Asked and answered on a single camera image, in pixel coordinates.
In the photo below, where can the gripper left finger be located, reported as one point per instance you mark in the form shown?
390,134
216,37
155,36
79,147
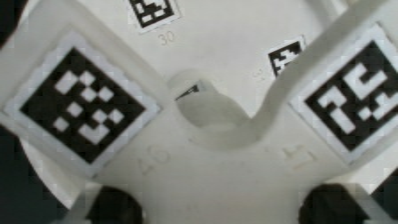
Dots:
105,206

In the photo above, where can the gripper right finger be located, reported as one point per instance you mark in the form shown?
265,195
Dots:
338,204

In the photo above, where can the white cross-shaped table base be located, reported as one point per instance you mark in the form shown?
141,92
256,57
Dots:
89,109

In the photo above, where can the white round table top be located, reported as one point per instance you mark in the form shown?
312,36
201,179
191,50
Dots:
232,38

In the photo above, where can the white cylindrical table leg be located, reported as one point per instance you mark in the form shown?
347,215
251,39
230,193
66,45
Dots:
208,108

